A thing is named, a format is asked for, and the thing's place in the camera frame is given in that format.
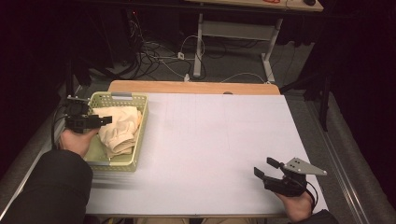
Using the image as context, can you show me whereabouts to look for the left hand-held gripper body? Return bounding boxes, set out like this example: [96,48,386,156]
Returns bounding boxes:
[64,95,101,134]

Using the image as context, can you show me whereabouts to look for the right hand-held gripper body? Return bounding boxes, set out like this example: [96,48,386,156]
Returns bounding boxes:
[263,157,328,198]

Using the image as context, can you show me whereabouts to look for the cream pants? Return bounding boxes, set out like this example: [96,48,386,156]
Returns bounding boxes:
[92,105,143,159]

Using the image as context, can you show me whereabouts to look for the green plastic basket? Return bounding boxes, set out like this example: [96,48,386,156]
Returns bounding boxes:
[83,91,149,173]

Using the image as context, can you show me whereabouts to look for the person's right hand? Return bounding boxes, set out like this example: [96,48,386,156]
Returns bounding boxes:
[275,189,313,223]

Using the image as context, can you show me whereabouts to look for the person's left hand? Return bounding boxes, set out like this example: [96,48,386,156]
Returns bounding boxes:
[59,128,100,158]

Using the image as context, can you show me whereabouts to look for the black stand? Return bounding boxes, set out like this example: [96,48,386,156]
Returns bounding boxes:
[64,59,76,98]
[279,69,332,132]

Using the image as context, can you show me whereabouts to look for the white board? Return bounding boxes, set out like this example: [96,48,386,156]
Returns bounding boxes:
[85,92,329,217]

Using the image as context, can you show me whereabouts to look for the wooden table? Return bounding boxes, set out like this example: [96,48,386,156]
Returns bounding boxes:
[107,79,281,96]

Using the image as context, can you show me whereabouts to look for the white-legged desk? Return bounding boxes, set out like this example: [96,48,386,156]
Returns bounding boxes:
[185,0,325,83]

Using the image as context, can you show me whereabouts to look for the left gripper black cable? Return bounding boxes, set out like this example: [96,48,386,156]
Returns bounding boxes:
[50,104,70,151]

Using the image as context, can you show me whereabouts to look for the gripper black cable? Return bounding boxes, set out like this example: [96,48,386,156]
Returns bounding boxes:
[295,178,319,213]
[50,104,70,151]

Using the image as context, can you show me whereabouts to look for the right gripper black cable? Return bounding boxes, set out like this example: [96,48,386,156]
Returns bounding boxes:
[295,178,319,213]

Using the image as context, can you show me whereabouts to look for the metal floor rail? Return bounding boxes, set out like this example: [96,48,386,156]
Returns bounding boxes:
[0,85,83,216]
[306,98,372,224]

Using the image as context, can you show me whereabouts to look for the tangle of black cables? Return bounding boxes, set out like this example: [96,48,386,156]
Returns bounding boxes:
[124,8,208,82]

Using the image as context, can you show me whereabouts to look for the long white floor cable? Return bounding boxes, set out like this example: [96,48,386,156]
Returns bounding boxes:
[219,72,273,85]

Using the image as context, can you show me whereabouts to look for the looped white cable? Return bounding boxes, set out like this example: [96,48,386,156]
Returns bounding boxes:
[179,34,206,63]

